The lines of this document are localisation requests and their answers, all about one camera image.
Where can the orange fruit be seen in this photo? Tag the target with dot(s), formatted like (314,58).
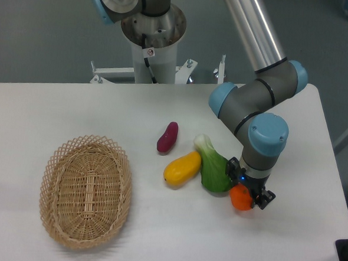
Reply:
(240,197)

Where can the green bok choy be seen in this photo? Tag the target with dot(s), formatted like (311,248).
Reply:
(213,175)

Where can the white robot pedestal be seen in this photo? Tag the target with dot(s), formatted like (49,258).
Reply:
(154,44)

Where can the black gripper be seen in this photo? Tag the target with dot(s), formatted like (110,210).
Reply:
(261,198)

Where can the purple sweet potato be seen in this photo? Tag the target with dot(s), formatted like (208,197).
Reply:
(166,142)

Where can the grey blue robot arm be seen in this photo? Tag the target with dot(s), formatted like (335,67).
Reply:
(245,110)

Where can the woven wicker basket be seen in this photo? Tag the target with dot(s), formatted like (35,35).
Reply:
(86,192)

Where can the yellow mango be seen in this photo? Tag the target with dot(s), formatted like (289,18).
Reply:
(182,169)

